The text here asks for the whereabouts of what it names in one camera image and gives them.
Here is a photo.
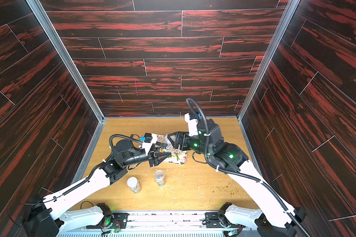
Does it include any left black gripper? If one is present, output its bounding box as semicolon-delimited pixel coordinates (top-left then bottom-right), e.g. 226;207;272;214
121;141;169;169

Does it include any clear candy jar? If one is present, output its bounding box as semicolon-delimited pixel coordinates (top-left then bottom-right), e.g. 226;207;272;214
155;142;171;153
154;170;166;186

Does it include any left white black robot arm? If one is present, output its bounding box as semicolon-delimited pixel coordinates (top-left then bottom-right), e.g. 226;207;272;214
22;133;171;237

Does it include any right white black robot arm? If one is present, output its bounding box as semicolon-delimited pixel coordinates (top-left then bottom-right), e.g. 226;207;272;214
167;98;310;237

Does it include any left white-lidded candy jar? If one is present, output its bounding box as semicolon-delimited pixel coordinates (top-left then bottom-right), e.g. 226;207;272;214
127;177;141;194

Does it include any floral pink rectangular tray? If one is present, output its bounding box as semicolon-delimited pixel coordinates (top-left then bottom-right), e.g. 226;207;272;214
157;134;188;165

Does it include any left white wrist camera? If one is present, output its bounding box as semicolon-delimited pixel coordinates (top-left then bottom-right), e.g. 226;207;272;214
139;133;157;155

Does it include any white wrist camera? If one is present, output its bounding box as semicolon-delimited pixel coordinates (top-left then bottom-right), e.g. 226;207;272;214
185;112;200;136
139;133;157;155

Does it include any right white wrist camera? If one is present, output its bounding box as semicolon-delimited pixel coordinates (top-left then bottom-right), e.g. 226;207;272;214
185;112;200;136

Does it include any metal front rail frame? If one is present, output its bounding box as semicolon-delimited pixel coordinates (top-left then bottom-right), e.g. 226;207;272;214
40;210;294;237

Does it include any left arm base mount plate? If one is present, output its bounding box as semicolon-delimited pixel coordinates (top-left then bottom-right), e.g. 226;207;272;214
86;212;129;230

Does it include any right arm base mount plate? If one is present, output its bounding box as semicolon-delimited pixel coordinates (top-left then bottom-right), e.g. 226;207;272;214
202;211;244;229

